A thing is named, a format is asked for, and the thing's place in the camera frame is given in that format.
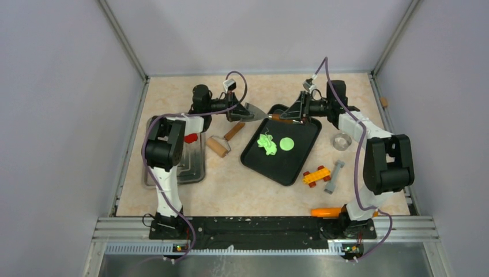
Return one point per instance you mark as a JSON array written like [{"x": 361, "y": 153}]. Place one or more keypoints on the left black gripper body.
[{"x": 218, "y": 105}]

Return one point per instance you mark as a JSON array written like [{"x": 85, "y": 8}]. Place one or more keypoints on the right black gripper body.
[{"x": 318, "y": 108}]

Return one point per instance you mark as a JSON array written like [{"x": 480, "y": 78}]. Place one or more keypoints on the metal scraper wooden handle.
[{"x": 257, "y": 114}]

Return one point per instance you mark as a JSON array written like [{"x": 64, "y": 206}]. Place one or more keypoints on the round green dough wrapper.
[{"x": 286, "y": 144}]

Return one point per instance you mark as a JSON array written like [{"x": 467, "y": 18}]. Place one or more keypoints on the wooden dough roller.
[{"x": 220, "y": 144}]

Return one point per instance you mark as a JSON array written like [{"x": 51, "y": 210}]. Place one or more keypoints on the green dough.
[{"x": 266, "y": 142}]

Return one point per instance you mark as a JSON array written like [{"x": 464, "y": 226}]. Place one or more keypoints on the round metal cookie cutter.
[{"x": 341, "y": 141}]

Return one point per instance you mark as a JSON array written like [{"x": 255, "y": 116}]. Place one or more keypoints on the black baking tray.
[{"x": 285, "y": 166}]

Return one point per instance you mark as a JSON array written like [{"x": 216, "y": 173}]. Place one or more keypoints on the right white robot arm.
[{"x": 388, "y": 163}]

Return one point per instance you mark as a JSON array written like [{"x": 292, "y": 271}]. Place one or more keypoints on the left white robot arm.
[{"x": 168, "y": 215}]

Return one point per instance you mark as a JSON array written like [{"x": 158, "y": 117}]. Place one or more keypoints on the red dough disc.
[{"x": 191, "y": 138}]

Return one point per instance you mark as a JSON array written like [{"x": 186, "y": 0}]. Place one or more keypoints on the small wooden cork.
[{"x": 384, "y": 102}]

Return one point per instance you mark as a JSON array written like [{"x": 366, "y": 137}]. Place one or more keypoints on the yellow toy brick car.
[{"x": 321, "y": 174}]

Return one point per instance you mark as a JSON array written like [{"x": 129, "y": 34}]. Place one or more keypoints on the silver metal tray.
[{"x": 191, "y": 164}]

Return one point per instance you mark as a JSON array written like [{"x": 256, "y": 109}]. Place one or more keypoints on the grey plastic bolt toy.
[{"x": 331, "y": 184}]

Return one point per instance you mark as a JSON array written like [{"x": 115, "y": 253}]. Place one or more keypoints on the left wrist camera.
[{"x": 229, "y": 85}]

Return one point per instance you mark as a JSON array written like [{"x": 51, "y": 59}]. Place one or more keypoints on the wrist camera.
[
  {"x": 229, "y": 85},
  {"x": 308, "y": 85}
]

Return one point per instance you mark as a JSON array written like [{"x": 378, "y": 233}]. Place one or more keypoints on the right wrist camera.
[{"x": 308, "y": 85}]

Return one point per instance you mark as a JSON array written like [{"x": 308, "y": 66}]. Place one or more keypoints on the orange handled tool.
[{"x": 329, "y": 213}]

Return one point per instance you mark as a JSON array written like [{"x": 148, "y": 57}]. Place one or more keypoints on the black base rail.
[{"x": 259, "y": 232}]

